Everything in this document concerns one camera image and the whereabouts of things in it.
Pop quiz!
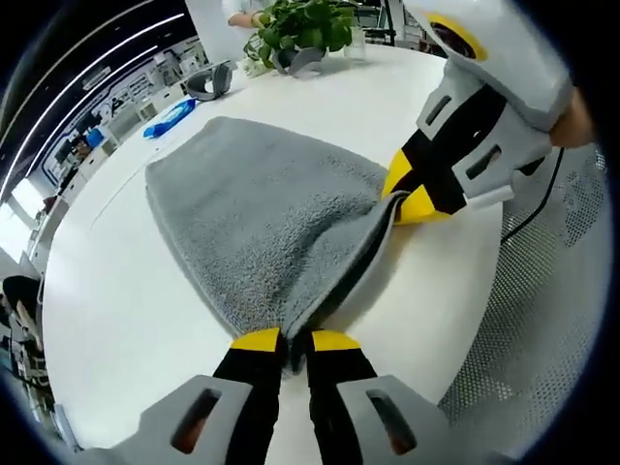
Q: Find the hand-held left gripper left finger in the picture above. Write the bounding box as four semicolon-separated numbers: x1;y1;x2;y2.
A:
120;326;286;465

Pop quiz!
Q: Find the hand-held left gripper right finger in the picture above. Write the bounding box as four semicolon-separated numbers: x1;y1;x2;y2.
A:
305;330;501;465

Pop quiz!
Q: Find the grey towel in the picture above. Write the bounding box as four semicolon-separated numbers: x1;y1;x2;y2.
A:
144;115;404;380

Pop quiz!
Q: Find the person's right hand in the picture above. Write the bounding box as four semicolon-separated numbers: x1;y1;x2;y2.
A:
550;88;601;150

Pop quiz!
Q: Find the clear glass vase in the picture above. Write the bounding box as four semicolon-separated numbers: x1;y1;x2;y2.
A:
345;22;368;60

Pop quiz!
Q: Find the white table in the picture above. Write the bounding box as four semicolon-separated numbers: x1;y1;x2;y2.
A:
40;40;515;450

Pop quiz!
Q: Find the grey mesh office chair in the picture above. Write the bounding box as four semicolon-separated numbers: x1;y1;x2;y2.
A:
437;143;612;438

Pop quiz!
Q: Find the green potted plant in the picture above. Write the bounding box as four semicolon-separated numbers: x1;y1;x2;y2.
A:
242;0;360;70

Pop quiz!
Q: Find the blue wet wipes packet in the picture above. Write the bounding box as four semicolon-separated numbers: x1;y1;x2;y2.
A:
142;96;198;140

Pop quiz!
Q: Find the black cable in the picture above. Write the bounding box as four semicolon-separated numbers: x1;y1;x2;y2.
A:
500;146;567;244

